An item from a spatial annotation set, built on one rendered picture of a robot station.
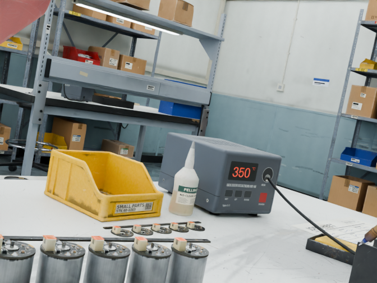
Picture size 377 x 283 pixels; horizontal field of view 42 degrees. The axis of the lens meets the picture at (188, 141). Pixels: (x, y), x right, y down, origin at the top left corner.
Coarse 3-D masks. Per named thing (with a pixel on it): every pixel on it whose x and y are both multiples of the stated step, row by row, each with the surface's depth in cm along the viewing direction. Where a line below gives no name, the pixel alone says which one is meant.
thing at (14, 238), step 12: (24, 240) 28; (36, 240) 28; (60, 240) 29; (72, 240) 29; (84, 240) 30; (108, 240) 31; (120, 240) 31; (132, 240) 31; (156, 240) 32; (168, 240) 33; (192, 240) 34; (204, 240) 34
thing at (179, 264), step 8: (192, 248) 32; (176, 256) 31; (184, 256) 31; (176, 264) 31; (184, 264) 31; (192, 264) 31; (200, 264) 31; (168, 272) 32; (176, 272) 31; (184, 272) 31; (192, 272) 31; (200, 272) 31; (168, 280) 31; (176, 280) 31; (184, 280) 31; (192, 280) 31; (200, 280) 31
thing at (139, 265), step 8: (152, 248) 30; (136, 256) 30; (144, 256) 29; (136, 264) 30; (144, 264) 29; (152, 264) 29; (160, 264) 30; (168, 264) 30; (128, 272) 30; (136, 272) 30; (144, 272) 29; (152, 272) 29; (160, 272) 30; (128, 280) 30; (136, 280) 30; (144, 280) 29; (152, 280) 30; (160, 280) 30
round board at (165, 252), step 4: (132, 244) 31; (148, 244) 31; (156, 244) 32; (132, 248) 30; (160, 248) 31; (164, 248) 31; (168, 248) 31; (136, 252) 30; (140, 252) 29; (144, 252) 30; (148, 252) 30; (152, 252) 30; (156, 252) 30; (160, 252) 30; (164, 252) 30; (168, 252) 30; (148, 256) 29; (152, 256) 29; (156, 256) 29; (160, 256) 29; (164, 256) 30; (168, 256) 30
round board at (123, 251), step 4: (104, 244) 30; (108, 244) 30; (112, 244) 30; (116, 244) 30; (120, 244) 30; (88, 248) 29; (116, 248) 29; (120, 248) 29; (124, 248) 29; (92, 252) 28; (96, 252) 28; (100, 252) 28; (104, 252) 28; (108, 252) 28; (112, 252) 29; (116, 252) 29; (120, 252) 29; (124, 252) 29; (128, 252) 29; (100, 256) 28; (104, 256) 28; (108, 256) 28; (112, 256) 28; (116, 256) 28; (120, 256) 28; (124, 256) 28
